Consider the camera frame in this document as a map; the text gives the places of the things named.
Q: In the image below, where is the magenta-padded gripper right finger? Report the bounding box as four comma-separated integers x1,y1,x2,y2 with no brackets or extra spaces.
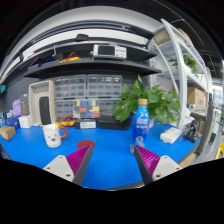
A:
133,144,184,186

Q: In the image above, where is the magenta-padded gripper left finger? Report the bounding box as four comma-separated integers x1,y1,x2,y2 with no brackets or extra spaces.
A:
42,143,94,187

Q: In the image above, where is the blue drink bottle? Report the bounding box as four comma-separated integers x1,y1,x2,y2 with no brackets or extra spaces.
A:
132,98,151,150

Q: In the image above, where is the white rectangular block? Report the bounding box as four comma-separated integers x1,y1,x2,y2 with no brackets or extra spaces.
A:
159,127,184,145

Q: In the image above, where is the flat round red coaster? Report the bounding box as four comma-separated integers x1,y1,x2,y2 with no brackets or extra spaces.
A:
76,139,97,150

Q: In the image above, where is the black microscope stand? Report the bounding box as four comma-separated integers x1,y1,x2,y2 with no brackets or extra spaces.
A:
183,112,208,144

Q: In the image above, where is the black box with white label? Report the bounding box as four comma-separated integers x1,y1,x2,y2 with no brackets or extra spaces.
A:
75,118,98,130

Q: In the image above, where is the small white box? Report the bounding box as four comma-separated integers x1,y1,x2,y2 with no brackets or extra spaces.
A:
18,115,34,129

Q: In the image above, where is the black rectangular case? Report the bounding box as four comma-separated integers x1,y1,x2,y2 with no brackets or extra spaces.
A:
38,96,52,126

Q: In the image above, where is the blue box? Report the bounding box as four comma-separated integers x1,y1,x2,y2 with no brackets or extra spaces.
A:
5,115,20,130

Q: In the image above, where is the green potted plant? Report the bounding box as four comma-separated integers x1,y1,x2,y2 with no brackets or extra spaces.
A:
112,74,182,129

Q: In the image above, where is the white perforated tray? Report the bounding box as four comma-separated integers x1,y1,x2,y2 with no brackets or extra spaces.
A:
27,79,57,127

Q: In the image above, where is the dark grey box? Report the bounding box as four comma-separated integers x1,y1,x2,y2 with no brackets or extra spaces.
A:
19,95,30,117

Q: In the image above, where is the purple box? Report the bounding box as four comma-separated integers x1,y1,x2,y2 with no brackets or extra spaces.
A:
12,98,22,118

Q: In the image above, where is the white shelf unit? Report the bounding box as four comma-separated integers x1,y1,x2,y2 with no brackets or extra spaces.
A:
148,18,214,129

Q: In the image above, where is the small black device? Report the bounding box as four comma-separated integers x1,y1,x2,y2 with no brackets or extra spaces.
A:
75,33,90,42

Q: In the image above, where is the white mug with brown handle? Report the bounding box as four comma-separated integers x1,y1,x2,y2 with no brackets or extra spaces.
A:
42,123,69,149

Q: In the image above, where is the black wall shelf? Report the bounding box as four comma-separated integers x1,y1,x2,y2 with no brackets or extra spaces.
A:
23,39,163,80

